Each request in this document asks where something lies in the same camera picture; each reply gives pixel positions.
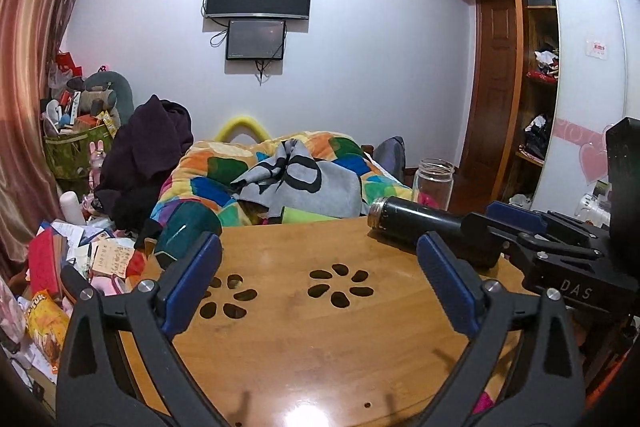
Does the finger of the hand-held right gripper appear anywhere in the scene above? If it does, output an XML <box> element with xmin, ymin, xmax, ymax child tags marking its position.
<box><xmin>486</xmin><ymin>201</ymin><xmax>610</xmax><ymax>253</ymax></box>
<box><xmin>460</xmin><ymin>211</ymin><xmax>603</xmax><ymax>272</ymax></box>

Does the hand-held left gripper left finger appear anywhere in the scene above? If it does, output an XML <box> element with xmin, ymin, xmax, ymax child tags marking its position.
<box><xmin>56</xmin><ymin>231</ymin><xmax>236</xmax><ymax>427</ymax></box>

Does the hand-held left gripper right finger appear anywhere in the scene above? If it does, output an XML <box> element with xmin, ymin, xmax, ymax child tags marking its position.
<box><xmin>416</xmin><ymin>231</ymin><xmax>587</xmax><ymax>427</ymax></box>

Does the black cylindrical cup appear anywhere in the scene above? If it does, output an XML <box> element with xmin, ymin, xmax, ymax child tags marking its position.
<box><xmin>367</xmin><ymin>195</ymin><xmax>482</xmax><ymax>253</ymax></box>

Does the dark green cup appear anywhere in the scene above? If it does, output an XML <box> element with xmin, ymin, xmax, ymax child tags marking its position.
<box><xmin>153</xmin><ymin>199</ymin><xmax>224</xmax><ymax>264</ymax></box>

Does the white plastic bag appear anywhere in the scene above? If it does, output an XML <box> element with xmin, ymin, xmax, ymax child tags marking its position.
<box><xmin>574</xmin><ymin>191</ymin><xmax>612</xmax><ymax>228</ymax></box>

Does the clear glass jar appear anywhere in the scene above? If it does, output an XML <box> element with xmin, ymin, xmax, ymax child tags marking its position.
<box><xmin>412</xmin><ymin>159</ymin><xmax>456</xmax><ymax>210</ymax></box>

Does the handwritten paper note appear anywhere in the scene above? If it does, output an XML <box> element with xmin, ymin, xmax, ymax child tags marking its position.
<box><xmin>91</xmin><ymin>241</ymin><xmax>137</xmax><ymax>279</ymax></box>

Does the colourful patchwork blanket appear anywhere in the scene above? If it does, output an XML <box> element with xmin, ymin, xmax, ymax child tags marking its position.
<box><xmin>150</xmin><ymin>132</ymin><xmax>415</xmax><ymax>228</ymax></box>

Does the brown wooden door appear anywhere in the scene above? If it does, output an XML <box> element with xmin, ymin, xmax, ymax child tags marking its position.
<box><xmin>469</xmin><ymin>0</ymin><xmax>517</xmax><ymax>204</ymax></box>

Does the blue grey bag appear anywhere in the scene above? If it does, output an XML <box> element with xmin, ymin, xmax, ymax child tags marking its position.
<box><xmin>374</xmin><ymin>136</ymin><xmax>407</xmax><ymax>182</ymax></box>

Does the lime green box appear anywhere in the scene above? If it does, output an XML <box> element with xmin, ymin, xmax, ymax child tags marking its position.
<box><xmin>279</xmin><ymin>206</ymin><xmax>337</xmax><ymax>224</ymax></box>

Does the dark purple clothing pile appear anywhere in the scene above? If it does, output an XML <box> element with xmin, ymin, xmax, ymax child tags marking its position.
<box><xmin>94</xmin><ymin>95</ymin><xmax>195</xmax><ymax>248</ymax></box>

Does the white plastic bottle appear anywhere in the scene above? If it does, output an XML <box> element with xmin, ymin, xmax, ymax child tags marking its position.
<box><xmin>59</xmin><ymin>191</ymin><xmax>84</xmax><ymax>227</ymax></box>

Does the grey black printed cloth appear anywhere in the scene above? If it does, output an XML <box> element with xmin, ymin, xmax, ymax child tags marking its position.
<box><xmin>231</xmin><ymin>138</ymin><xmax>363</xmax><ymax>219</ymax></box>

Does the red book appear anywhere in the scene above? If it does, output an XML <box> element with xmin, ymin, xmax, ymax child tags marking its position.
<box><xmin>27</xmin><ymin>229</ymin><xmax>70</xmax><ymax>299</ymax></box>

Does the orange snack packet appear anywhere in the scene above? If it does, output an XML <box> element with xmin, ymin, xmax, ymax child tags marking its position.
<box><xmin>24</xmin><ymin>289</ymin><xmax>72</xmax><ymax>360</ymax></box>

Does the pink bunny toy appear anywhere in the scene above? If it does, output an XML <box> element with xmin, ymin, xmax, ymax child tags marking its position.
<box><xmin>87</xmin><ymin>139</ymin><xmax>109</xmax><ymax>188</ymax></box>

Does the yellow foam pillow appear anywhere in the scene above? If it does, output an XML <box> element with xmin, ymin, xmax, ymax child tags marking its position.
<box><xmin>215</xmin><ymin>117</ymin><xmax>271</xmax><ymax>144</ymax></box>

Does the white sliding wardrobe door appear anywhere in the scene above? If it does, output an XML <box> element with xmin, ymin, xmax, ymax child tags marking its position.
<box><xmin>530</xmin><ymin>0</ymin><xmax>633</xmax><ymax>212</ymax></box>

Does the green storage basket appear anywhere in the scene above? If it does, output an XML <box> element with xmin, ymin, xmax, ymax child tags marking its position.
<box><xmin>44</xmin><ymin>127</ymin><xmax>117</xmax><ymax>180</ymax></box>

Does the grey plush toy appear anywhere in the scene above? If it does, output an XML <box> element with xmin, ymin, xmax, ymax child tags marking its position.
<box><xmin>67</xmin><ymin>71</ymin><xmax>135</xmax><ymax>128</ymax></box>

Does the red paper bag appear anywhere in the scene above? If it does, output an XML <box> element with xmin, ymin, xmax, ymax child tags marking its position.
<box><xmin>54</xmin><ymin>51</ymin><xmax>84</xmax><ymax>78</ymax></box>

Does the striped brown curtain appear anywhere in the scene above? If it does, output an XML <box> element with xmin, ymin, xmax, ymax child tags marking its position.
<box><xmin>0</xmin><ymin>0</ymin><xmax>103</xmax><ymax>280</ymax></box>

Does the black television cable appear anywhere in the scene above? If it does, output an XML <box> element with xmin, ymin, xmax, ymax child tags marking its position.
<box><xmin>202</xmin><ymin>0</ymin><xmax>232</xmax><ymax>48</ymax></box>

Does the small black wall monitor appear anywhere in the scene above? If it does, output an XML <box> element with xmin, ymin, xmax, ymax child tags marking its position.
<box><xmin>225</xmin><ymin>19</ymin><xmax>287</xmax><ymax>62</ymax></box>

